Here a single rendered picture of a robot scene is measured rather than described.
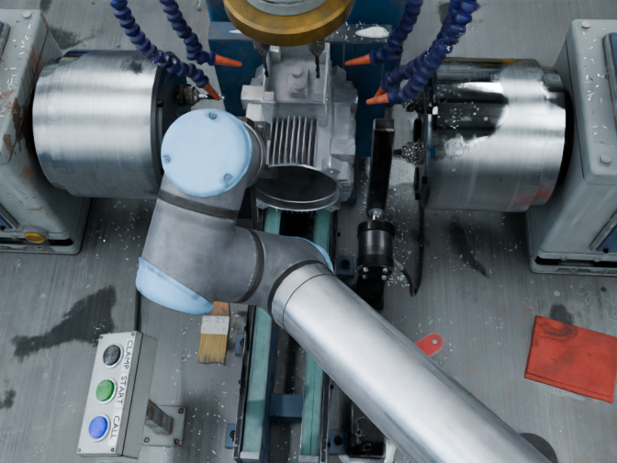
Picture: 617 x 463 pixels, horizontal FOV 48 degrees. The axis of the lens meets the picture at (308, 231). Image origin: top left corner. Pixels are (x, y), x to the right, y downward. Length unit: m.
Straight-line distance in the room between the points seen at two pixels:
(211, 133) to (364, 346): 0.26
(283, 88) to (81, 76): 0.32
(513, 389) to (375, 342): 0.62
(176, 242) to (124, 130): 0.40
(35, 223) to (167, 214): 0.62
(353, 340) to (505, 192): 0.48
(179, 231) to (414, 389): 0.29
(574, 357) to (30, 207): 0.98
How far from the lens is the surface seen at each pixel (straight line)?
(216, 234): 0.74
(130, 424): 1.00
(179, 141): 0.72
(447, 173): 1.07
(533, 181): 1.10
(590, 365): 1.32
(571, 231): 1.22
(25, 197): 1.25
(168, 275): 0.74
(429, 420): 0.63
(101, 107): 1.12
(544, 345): 1.30
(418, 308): 1.29
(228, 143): 0.71
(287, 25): 0.92
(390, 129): 0.92
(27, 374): 1.37
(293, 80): 1.12
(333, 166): 1.08
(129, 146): 1.10
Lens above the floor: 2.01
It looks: 64 degrees down
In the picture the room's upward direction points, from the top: 5 degrees counter-clockwise
